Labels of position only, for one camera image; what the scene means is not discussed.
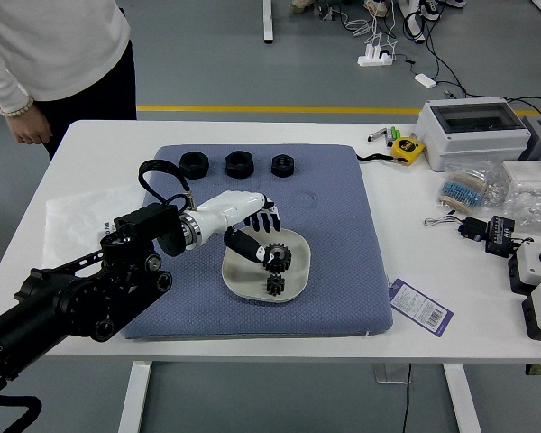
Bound person's hand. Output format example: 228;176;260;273
7;106;54;146

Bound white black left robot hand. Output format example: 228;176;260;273
192;190;283;268

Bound large black gear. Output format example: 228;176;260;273
262;243;294;275

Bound small black gear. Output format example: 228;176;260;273
265;274;288;299

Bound large black hex nut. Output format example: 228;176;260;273
225;151;255;180
179;152;210;180

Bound small black hex nut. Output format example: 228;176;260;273
270;153;297;178

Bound white flat box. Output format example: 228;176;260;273
501;160;541;190

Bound blue push-button box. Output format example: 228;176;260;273
508;241;541;297

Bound white square dish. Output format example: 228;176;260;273
220;227;313;304

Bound person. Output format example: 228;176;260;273
0;0;139;161

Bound white printed plastic bag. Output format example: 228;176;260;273
44;184;163;272

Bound blue-grey cushion mat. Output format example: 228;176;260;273
118;143;396;342

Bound yellow tape measure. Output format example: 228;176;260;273
390;137;427;166

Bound white power strip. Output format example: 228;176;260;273
357;42;397;68

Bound white table leg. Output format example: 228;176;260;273
441;363;481;433
116;360;152;433

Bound purple label tag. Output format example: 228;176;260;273
387;278;454;338

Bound bag of blue resistors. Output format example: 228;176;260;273
436;164;509;214

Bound white background shoe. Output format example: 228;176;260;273
363;0;390;19

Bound black module with green lights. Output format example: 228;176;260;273
485;215;518;259

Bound clear bag of small parts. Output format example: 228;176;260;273
504;184;541;235

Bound white bead bracelet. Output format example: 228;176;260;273
0;96;35;119

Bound black tape measure strap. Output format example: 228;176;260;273
354;152;396;164

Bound grey metal bracket under table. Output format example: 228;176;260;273
372;363;411;385

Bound white floor cables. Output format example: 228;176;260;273
341;12;400;51

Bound black module with wires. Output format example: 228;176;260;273
424;214;491;243

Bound grey enclosure with clear lid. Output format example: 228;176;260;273
415;97;532;173

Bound black floor cables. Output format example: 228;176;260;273
396;11;541;119

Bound black hanging cable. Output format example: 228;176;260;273
399;363;412;433

